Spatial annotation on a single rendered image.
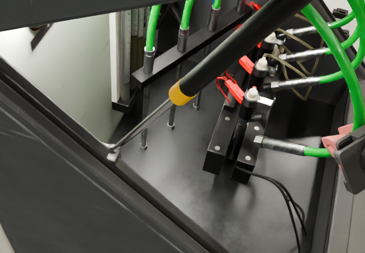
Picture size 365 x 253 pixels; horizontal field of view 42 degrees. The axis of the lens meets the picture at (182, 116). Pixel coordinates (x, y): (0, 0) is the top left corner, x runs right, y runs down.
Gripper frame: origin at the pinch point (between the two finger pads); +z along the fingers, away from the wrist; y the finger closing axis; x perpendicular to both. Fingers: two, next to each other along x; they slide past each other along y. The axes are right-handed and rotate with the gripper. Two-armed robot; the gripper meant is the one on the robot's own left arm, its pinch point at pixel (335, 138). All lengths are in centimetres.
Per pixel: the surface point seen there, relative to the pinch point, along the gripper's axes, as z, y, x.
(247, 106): 20.7, 3.2, -2.8
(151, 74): 30.1, 15.1, -14.1
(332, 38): -7.2, -0.4, -16.1
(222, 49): -24.6, 18.8, -25.7
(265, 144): 10.6, 6.4, 0.6
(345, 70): -7.4, -0.5, -11.8
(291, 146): 6.1, 4.2, 1.0
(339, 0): 56, -44, -2
